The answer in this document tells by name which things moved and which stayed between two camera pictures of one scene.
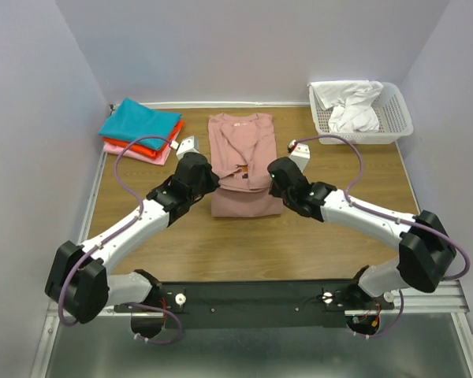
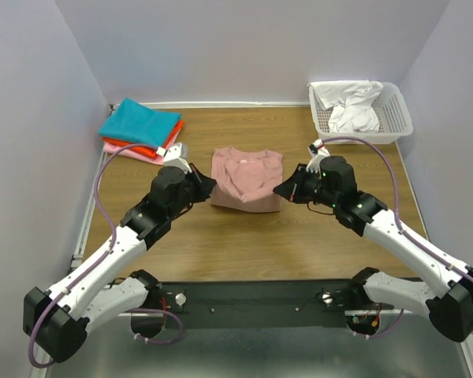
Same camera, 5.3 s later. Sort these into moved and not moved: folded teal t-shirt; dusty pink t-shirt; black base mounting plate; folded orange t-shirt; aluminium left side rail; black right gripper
Moved: dusty pink t-shirt; black right gripper
Not moved: aluminium left side rail; folded teal t-shirt; black base mounting plate; folded orange t-shirt
